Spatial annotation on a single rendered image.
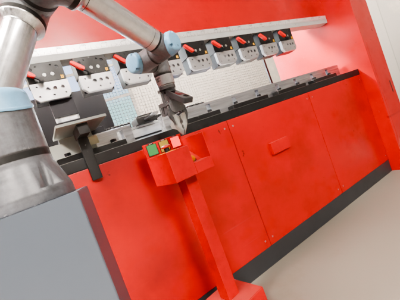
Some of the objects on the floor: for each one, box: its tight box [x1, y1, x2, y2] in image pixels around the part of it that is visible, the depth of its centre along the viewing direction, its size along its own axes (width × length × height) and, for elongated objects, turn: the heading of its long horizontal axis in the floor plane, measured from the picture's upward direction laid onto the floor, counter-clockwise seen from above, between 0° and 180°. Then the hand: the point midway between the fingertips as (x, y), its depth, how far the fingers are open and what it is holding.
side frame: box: [273, 0, 400, 170], centre depth 254 cm, size 25×85×230 cm, turn 115°
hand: (184, 131), depth 114 cm, fingers closed
